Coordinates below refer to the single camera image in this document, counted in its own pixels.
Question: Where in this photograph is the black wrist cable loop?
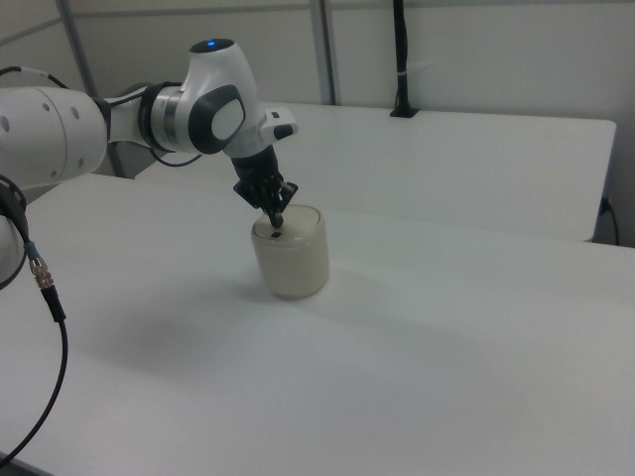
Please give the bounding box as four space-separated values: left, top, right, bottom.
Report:
146 146 205 169

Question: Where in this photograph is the beige trash bin lid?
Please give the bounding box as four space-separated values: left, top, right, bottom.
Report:
252 204 321 246

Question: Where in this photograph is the black cable with metal connector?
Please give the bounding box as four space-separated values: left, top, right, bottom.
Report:
0 173 71 465

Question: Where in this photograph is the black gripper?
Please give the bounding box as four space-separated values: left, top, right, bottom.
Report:
229 146 301 228

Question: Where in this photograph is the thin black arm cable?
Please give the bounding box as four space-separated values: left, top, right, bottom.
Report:
0 65 71 91

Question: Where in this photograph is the black camera pole with clamp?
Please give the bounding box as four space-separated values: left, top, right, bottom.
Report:
389 0 422 120

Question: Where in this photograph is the white adjacent table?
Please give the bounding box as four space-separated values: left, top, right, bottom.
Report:
132 101 618 244

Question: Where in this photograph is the white translucent trash bin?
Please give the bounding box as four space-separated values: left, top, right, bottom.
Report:
250 203 331 300

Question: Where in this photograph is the black cable behind table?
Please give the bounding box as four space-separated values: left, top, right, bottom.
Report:
600 196 622 247

